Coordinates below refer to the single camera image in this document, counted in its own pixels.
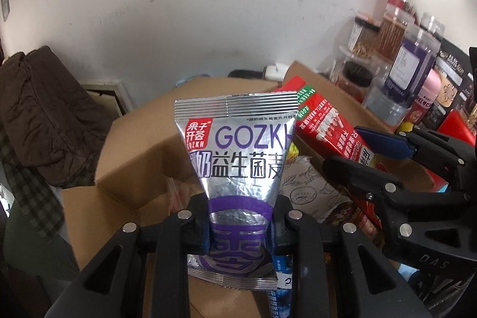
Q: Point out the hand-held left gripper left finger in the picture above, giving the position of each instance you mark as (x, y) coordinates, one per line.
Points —
(197, 228)

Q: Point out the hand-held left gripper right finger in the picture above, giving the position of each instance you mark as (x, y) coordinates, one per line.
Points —
(279, 232)

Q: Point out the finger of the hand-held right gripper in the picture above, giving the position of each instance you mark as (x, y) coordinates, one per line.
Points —
(357, 176)
(387, 143)

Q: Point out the brown snack packet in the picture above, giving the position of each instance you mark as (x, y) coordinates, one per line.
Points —
(346, 215)

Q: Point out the blue tube with white cap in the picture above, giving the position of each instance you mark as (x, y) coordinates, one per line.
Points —
(283, 277)

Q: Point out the white bread packet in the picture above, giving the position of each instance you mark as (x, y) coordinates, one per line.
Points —
(309, 187)

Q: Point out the tall red snack packet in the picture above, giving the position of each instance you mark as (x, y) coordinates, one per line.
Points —
(324, 120)

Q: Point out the clear bag of yellow snacks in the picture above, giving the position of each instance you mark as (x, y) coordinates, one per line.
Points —
(293, 154)

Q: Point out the silver purple snack packet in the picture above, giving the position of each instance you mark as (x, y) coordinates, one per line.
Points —
(238, 154)

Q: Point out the large cardboard box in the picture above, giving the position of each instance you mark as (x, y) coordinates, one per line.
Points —
(149, 146)

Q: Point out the blue floral tablecloth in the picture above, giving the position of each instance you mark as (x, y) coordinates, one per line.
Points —
(410, 277)

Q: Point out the pink bottle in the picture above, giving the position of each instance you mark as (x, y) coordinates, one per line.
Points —
(428, 87)

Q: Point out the wide clear jar dark contents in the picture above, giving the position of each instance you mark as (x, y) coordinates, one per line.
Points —
(354, 77)

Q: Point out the red canister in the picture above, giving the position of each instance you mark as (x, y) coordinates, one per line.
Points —
(460, 124)

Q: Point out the clear jar with purple label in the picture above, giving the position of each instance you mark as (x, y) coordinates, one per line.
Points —
(410, 61)

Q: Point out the black stand-up pouch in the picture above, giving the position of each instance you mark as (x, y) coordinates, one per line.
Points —
(452, 79)

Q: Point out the square clear container black lid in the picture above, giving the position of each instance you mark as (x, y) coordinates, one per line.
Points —
(363, 42)

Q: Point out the clear jar with brown contents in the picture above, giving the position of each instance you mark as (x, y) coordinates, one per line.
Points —
(391, 35)

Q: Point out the white power adapter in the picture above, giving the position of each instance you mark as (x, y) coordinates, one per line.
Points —
(274, 71)

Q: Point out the black flat device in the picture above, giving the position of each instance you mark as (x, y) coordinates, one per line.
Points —
(244, 74)

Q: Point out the checked cloth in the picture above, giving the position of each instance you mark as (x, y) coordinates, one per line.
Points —
(33, 198)

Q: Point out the brown quilted jacket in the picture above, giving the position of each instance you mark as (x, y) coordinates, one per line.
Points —
(44, 109)

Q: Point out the white low wall frame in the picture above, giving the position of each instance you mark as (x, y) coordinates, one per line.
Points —
(108, 94)

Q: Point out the framed wall picture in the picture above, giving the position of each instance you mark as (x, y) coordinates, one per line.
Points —
(5, 1)

